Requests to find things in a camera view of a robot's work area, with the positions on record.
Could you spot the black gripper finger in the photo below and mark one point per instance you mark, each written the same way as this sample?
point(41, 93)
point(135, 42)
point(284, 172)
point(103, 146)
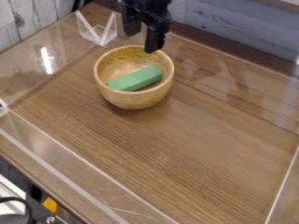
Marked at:
point(131, 22)
point(155, 37)

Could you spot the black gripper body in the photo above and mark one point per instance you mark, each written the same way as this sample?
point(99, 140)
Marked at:
point(153, 10)

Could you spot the green rectangular block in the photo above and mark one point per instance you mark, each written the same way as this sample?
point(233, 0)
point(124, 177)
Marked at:
point(136, 80)

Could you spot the brown wooden bowl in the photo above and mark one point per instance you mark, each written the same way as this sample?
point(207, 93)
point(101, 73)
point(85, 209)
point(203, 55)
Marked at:
point(121, 61)

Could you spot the yellow sticker label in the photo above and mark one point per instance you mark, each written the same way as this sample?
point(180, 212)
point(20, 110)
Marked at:
point(51, 205)

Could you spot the clear acrylic corner bracket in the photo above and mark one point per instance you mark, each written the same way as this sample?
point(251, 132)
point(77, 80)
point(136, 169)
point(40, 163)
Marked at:
point(99, 34)

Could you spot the clear acrylic front wall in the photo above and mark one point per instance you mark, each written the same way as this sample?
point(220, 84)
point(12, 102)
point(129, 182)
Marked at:
point(76, 184)

